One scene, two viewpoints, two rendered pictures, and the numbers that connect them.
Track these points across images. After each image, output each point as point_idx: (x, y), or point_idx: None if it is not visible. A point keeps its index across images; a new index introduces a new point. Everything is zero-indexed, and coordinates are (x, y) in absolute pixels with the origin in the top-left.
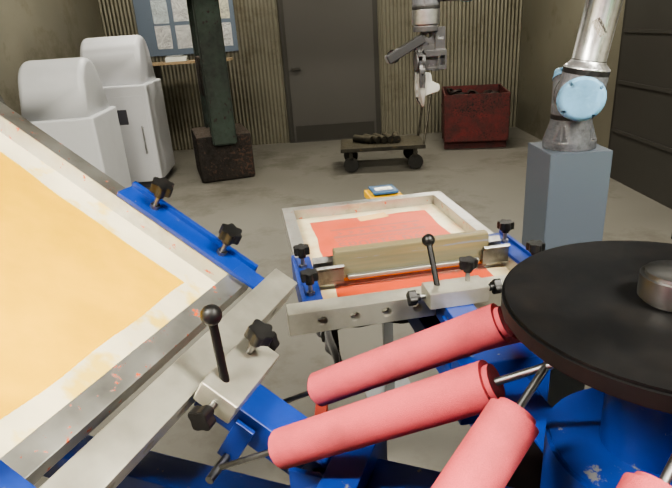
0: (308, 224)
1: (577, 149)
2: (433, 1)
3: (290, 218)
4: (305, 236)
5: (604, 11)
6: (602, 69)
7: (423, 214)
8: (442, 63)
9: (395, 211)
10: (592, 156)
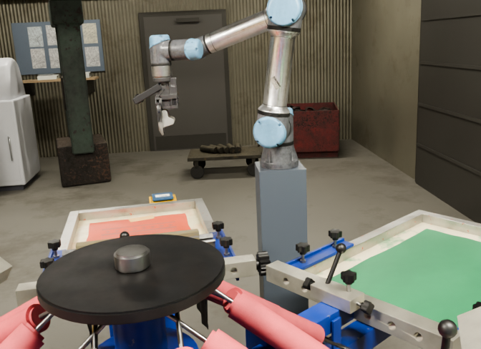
0: (87, 224)
1: (280, 168)
2: (164, 61)
3: (71, 219)
4: (79, 234)
5: (276, 72)
6: (280, 111)
7: (182, 217)
8: (175, 104)
9: (162, 214)
10: (290, 173)
